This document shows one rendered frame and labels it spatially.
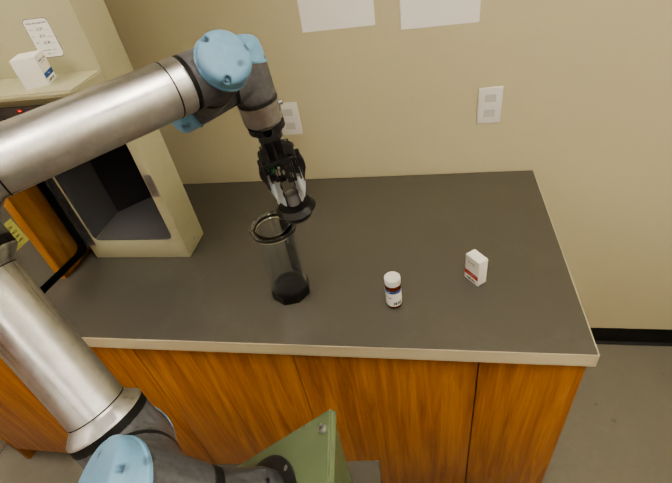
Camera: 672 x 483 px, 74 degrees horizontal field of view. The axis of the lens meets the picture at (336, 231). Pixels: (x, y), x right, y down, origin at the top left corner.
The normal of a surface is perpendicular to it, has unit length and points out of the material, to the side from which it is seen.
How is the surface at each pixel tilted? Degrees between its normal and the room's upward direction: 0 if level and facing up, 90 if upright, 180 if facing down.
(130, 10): 90
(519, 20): 90
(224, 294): 0
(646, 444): 0
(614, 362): 0
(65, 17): 90
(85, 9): 90
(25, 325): 57
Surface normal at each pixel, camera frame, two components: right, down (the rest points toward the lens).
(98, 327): -0.14, -0.76
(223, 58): 0.47, -0.05
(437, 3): -0.14, 0.65
